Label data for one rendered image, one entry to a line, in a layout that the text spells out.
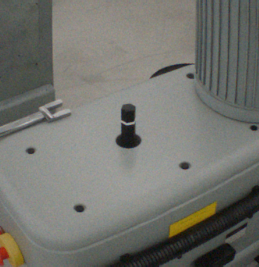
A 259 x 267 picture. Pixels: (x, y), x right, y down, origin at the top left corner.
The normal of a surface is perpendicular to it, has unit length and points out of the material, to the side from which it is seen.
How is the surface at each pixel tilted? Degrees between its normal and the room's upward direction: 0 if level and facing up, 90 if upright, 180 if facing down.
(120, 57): 0
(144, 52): 0
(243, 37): 90
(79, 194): 0
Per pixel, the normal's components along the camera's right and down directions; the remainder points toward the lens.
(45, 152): 0.00, -0.78
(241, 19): -0.34, 0.58
